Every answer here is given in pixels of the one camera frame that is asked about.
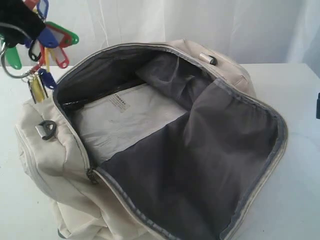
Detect cream fabric duffel bag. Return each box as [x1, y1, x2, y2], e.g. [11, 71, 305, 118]
[15, 39, 288, 240]

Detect colourful key tag bunch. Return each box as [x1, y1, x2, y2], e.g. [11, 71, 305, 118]
[0, 0, 80, 103]

